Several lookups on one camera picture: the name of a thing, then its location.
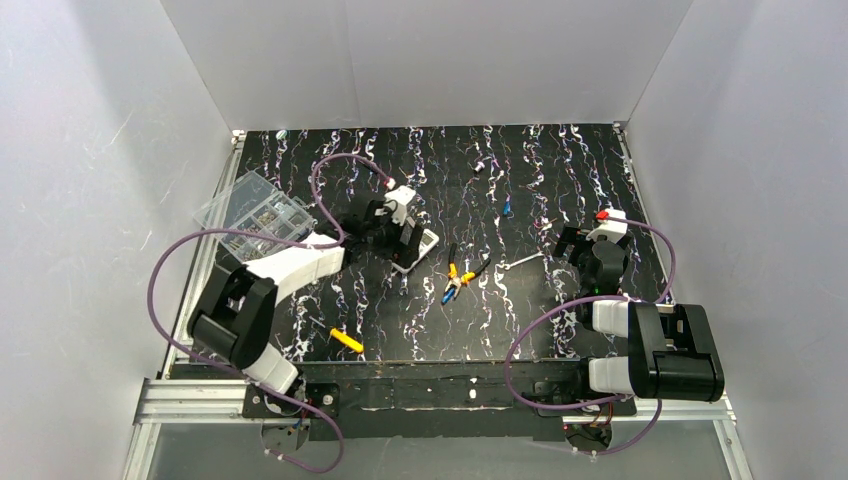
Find white remote control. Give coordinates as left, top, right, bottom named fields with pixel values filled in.
left=392, top=229, right=440, bottom=274

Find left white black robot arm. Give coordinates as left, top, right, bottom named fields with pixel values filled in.
left=187, top=197, right=439, bottom=394

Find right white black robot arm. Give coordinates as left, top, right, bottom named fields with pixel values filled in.
left=553, top=226, right=725, bottom=402

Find silver wrench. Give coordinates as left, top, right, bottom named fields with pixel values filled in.
left=500, top=252, right=545, bottom=271

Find clear plastic screw organizer box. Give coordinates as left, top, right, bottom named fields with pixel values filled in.
left=193, top=171, right=316, bottom=263

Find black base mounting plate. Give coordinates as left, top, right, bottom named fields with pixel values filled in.
left=241, top=360, right=639, bottom=444

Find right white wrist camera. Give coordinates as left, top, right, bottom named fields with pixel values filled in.
left=586, top=208, right=628, bottom=243

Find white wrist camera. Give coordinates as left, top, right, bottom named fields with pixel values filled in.
left=586, top=208, right=628, bottom=243
left=383, top=185, right=417, bottom=225

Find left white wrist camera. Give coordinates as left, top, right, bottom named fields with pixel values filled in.
left=383, top=185, right=417, bottom=225

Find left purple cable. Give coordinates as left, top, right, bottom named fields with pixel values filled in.
left=146, top=153, right=397, bottom=474

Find orange handled pliers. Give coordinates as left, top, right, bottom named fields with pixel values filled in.
left=441, top=243, right=491, bottom=306

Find aluminium frame rail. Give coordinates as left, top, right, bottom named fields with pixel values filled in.
left=122, top=129, right=753, bottom=480

